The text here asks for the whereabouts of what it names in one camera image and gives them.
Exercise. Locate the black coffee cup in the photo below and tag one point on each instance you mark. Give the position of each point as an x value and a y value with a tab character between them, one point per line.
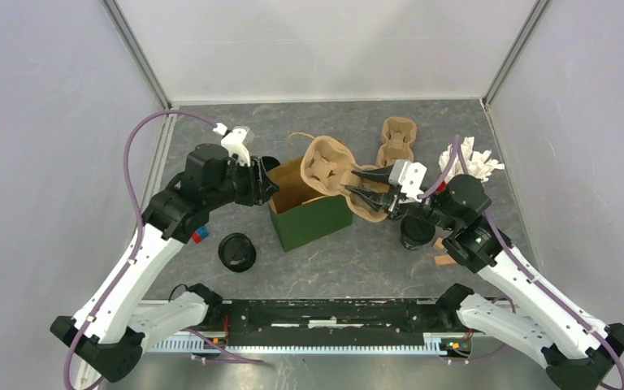
415	233
269	163

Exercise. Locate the white paper stick bundle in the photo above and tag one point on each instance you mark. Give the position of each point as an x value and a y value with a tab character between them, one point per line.
478	164

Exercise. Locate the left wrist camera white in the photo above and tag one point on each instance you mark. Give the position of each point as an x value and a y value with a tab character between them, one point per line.
236	141

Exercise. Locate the cardboard two-cup carrier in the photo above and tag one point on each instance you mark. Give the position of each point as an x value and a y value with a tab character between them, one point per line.
398	136

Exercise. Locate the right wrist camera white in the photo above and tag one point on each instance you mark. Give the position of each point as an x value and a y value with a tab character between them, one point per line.
407	178

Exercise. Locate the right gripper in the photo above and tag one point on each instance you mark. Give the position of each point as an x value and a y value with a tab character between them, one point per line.
379	200

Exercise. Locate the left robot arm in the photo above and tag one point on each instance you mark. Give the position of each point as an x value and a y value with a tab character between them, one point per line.
107	333

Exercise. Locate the green paper bag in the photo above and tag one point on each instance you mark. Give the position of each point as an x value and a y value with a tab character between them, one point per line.
299	214

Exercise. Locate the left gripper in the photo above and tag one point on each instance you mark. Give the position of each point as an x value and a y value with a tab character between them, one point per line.
261	188

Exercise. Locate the slotted cable duct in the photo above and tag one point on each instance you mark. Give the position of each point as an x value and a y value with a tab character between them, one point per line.
430	346

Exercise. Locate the red blue toy block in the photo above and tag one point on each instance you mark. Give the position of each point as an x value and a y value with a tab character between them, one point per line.
200	234

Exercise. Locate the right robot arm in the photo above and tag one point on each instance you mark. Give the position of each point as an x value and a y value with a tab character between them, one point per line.
575	349

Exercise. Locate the small wooden cube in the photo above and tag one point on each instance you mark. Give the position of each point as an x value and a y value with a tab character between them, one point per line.
438	245

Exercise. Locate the black coffee cup front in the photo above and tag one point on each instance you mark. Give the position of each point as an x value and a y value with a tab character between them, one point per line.
415	233

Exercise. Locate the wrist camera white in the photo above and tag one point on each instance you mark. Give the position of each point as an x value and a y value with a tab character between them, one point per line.
407	178
236	141

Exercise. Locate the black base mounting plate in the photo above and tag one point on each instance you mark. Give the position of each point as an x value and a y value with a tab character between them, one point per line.
336	322

